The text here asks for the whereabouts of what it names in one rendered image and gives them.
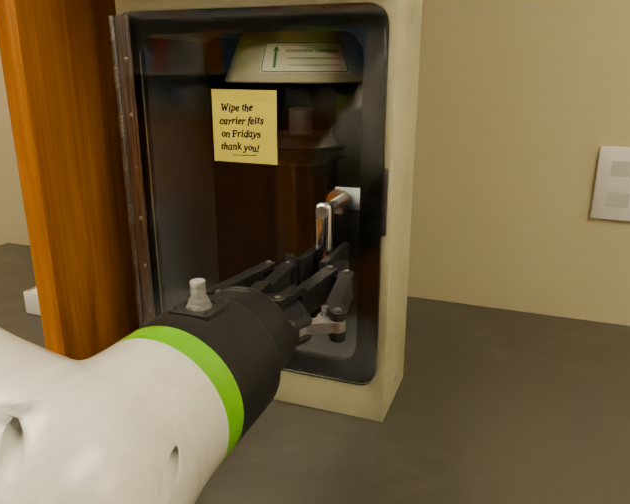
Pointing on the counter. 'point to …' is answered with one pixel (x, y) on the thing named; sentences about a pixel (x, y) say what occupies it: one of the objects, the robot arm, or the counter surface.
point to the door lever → (339, 200)
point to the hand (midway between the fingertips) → (323, 264)
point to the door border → (126, 101)
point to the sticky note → (245, 125)
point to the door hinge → (124, 160)
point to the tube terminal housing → (406, 15)
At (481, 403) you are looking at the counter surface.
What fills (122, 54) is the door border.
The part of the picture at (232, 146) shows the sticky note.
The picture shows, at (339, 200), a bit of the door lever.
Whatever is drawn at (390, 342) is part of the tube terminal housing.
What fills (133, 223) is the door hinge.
